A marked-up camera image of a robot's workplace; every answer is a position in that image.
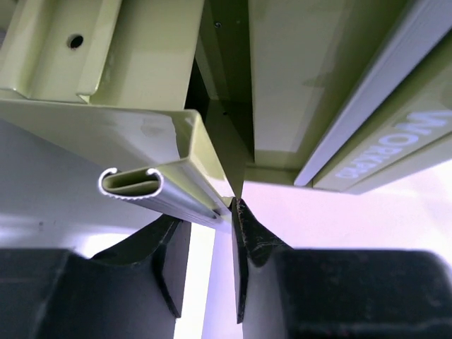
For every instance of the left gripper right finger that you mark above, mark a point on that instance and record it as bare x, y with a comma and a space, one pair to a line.
283, 292

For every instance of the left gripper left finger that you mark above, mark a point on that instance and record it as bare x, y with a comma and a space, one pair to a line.
134, 289

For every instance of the green metal drawer chest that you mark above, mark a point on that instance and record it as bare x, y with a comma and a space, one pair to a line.
181, 102

